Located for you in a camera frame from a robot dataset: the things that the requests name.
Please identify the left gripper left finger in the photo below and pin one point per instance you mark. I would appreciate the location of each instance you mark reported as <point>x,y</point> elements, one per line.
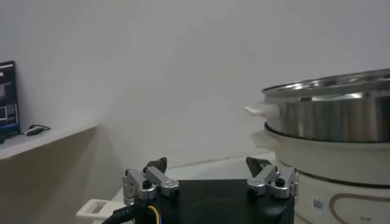
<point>152,176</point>

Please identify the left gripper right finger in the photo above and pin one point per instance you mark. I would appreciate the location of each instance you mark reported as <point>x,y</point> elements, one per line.
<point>268,176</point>

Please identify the stainless steel steamer basket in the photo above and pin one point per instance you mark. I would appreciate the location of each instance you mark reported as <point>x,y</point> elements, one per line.
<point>329,118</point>

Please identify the white electric pot base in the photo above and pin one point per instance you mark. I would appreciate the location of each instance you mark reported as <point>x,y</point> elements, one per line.
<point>329,164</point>

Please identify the white side table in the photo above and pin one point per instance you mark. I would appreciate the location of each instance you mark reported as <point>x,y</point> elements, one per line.
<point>45,140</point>

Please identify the black laptop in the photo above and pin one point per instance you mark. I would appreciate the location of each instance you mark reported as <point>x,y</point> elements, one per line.
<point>7,97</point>

